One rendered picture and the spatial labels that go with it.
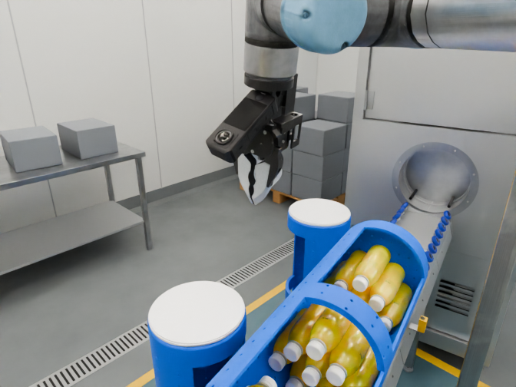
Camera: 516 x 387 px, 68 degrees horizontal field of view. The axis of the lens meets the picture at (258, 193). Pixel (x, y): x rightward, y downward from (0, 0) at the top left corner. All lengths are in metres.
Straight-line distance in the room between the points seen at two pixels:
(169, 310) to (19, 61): 2.92
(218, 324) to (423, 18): 0.90
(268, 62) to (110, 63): 3.55
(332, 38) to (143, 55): 3.83
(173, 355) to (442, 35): 0.95
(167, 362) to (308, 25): 0.95
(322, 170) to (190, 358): 2.99
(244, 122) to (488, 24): 0.29
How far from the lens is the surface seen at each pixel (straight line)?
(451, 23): 0.43
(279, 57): 0.53
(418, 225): 2.00
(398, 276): 1.21
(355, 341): 0.96
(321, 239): 1.66
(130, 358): 2.58
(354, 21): 0.42
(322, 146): 3.78
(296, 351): 0.93
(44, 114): 3.84
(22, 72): 3.77
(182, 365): 1.13
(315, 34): 0.41
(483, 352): 1.64
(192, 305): 1.19
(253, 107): 0.54
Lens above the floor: 1.77
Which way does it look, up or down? 23 degrees down
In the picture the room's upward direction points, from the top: straight up
